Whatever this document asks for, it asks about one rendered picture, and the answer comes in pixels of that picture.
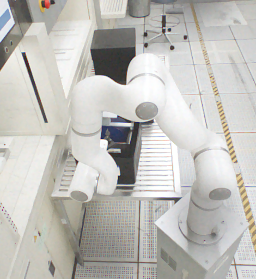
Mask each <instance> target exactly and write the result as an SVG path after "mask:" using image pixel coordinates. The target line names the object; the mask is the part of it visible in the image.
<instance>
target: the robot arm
mask: <svg viewBox="0 0 256 279"><path fill-rule="evenodd" d="M102 112H110V113H114V114H116V115H118V116H121V117H123V118H126V119H127V120H130V121H133V122H147V121H150V120H153V119H154V118H155V120H156V122H157V124H158V125H159V127H160V129H161V130H162V132H163V133H165V135H166V136H167V137H168V138H169V139H170V140H171V141H172V142H173V143H174V144H175V145H176V146H177V147H178V148H179V149H182V150H184V151H189V152H190V153H191V155H192V157H193V161H194V167H195V172H196V180H195V182H194V183H193V185H192V188H191V192H190V201H189V205H187V206H185V208H184V209H183V210H182V211H181V212H180V214H179V219H178V224H179V229H180V231H181V232H182V234H183V235H184V236H185V237H186V238H187V239H188V240H189V241H192V242H194V243H196V244H202V245H208V244H213V243H215V242H217V241H219V240H220V239H221V238H222V237H223V234H224V232H225V220H224V217H223V215H222V214H221V209H222V205H223V201H225V200H228V199H230V198H232V197H233V196H234V195H235V192H236V190H237V178H236V175H235V171H234V167H233V163H232V160H231V157H230V153H229V149H228V147H227V145H226V143H225V142H224V140H223V139H222V138H221V137H220V136H219V135H218V134H216V133H214V132H213V131H210V130H208V129H206V128H205V127H204V126H203V125H202V124H201V123H200V122H199V121H198V119H197V118H196V116H195V115H194V114H193V113H192V111H191V109H189V107H188V106H187V104H186V102H185V100H184V98H183V97H182V95H181V94H180V91H179V89H178V87H177V85H176V83H175V81H174V79H173V78H172V76H171V74H170V72H169V70H168V69H167V67H166V66H165V64H163V62H162V61H161V60H160V59H159V58H158V56H156V55H154V54H151V53H142V54H139V55H137V56H135V57H134V59H133V60H132V61H131V63H130V65H129V66H128V69H127V78H126V86H123V85H119V84H118V83H116V82H114V81H113V80H112V79H110V78H108V77H106V76H92V77H88V78H85V79H83V80H81V81H79V82H78V83H77V84H76V85H75V86H74V88H73V90H72V94H71V144H72V154H73V156H74V158H75V159H76V160H78V161H79V162H78V165H77V167H76V169H75V173H74V176H73V178H72V182H71V184H70V187H69V191H68V194H69V196H70V197H71V198H72V199H73V200H75V201H78V202H89V201H90V200H91V198H92V195H93V194H94V193H98V194H102V195H112V194H113V193H114V192H115V189H116V186H117V179H118V170H117V165H116V164H115V161H114V159H113V158H112V157H111V156H110V155H109V153H108V150H109V149H111V148H113V147H115V143H114V142H113V141H112V139H110V138H109V136H110V132H109V130H108V129H107V130H106V134H105V136H106V137H105V138H104V139H100V137H101V125H102ZM108 143H109V145H108Z"/></svg>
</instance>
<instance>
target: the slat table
mask: <svg viewBox="0 0 256 279"><path fill-rule="evenodd" d="M155 55H156V56H158V58H159V59H160V60H161V61H162V62H163V63H164V64H165V66H166V67H167V69H168V70H169V72H170V69H169V57H168V54H155ZM91 76H95V70H94V66H93V61H92V59H91V57H90V60H89V63H88V67H87V71H86V74H85V76H84V79H85V78H88V77H91ZM145 125H147V126H145ZM151 125H158V124H157V123H141V130H142V133H146V134H142V136H146V138H142V144H146V145H142V148H141V155H140V157H146V158H140V161H146V162H139V166H146V167H138V170H146V171H137V175H146V176H136V180H146V181H136V182H135V183H134V184H130V183H117V185H146V186H116V189H115V190H146V192H114V193H113V194H112V195H102V194H98V193H94V194H93V195H92V198H91V201H169V208H171V207H172V201H174V204H175V203H177V202H178V201H179V200H180V199H181V186H180V174H179V162H178V150H177V146H176V145H175V144H174V143H173V142H172V141H168V140H170V139H169V138H168V137H167V136H166V135H165V134H151V133H160V132H162V130H150V129H160V127H159V126H151ZM150 136H165V137H154V138H150ZM160 140H166V141H160ZM150 144H166V145H150ZM168 144H170V145H168ZM144 148H146V149H144ZM150 148H166V149H150ZM169 148H171V149H169ZM152 152H166V153H152ZM169 152H171V153H169ZM71 153H72V144H71V127H70V131H69V135H68V137H67V140H66V144H65V148H64V152H63V156H62V160H61V163H60V167H59V169H58V173H57V177H56V181H55V184H54V188H53V192H52V196H51V197H52V200H53V202H54V204H55V207H56V210H57V213H58V215H59V217H60V219H65V220H66V222H67V223H63V227H64V229H65V232H66V235H67V237H68V238H69V241H70V244H71V247H72V249H73V251H74V254H75V256H76V258H77V260H78V263H79V264H80V266H84V262H83V257H82V254H81V250H80V247H79V241H80V235H81V228H82V222H83V215H84V209H85V205H86V202H82V208H81V214H80V220H79V224H78V230H77V236H76V237H75V235H74V231H73V230H72V226H71V223H70V221H69V218H68V216H67V214H66V211H65V208H64V205H63V202H62V200H73V199H72V198H71V197H70V196H69V194H68V192H67V191H61V190H69V187H70V186H62V185H70V184H71V181H64V180H72V178H73V177H65V175H74V173H75V171H66V170H75V169H76V167H67V166H76V163H75V162H69V161H75V159H74V158H70V157H74V156H73V154H71ZM171 156H172V157H171ZM150 157H164V158H150ZM150 161H167V162H150ZM169 161H171V162H169ZM151 166H167V167H151ZM170 166H172V167H170ZM150 170H167V171H150ZM170 170H173V172H172V171H170ZM150 175H167V176H150ZM170 175H173V176H170ZM173 179H174V181H170V180H173ZM150 180H168V181H150ZM151 185H168V186H151ZM171 185H174V186H171ZM150 191H168V192H150ZM171 191H174V192H171Z"/></svg>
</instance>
